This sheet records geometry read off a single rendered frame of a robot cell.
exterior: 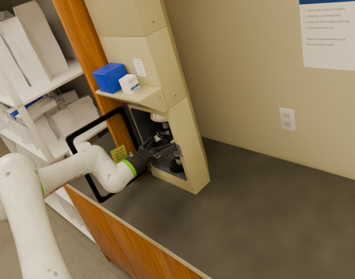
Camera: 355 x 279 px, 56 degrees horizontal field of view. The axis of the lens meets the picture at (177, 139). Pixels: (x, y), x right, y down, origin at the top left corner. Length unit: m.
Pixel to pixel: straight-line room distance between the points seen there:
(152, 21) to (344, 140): 0.90
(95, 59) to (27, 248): 0.90
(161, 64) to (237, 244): 0.75
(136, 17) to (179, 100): 0.37
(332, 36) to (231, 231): 0.82
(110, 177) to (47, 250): 0.53
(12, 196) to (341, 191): 1.22
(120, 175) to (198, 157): 0.38
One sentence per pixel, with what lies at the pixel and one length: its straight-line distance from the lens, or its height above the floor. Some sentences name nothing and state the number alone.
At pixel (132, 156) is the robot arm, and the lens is 1.46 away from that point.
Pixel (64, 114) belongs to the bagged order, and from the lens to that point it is 2.56.
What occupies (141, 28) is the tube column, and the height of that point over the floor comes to 1.74.
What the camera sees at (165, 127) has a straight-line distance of 1.55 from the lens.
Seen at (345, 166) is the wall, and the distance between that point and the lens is 1.62.
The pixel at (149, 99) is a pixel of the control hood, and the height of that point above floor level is 1.50.
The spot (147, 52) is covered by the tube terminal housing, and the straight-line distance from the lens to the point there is 1.28.
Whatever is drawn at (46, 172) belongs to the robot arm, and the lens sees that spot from 1.29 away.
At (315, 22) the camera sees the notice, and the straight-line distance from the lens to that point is 1.35.
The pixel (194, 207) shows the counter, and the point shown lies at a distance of 1.56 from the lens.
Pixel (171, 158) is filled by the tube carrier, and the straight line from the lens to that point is 1.61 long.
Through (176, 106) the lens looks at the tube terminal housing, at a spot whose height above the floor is 1.40.
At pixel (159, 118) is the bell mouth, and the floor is 1.33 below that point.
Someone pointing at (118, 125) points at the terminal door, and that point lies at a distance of 1.61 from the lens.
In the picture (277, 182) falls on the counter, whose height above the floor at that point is 0.94.
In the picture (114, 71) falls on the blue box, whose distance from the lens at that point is 1.41.
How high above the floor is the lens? 2.01
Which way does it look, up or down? 31 degrees down
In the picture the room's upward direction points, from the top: 18 degrees counter-clockwise
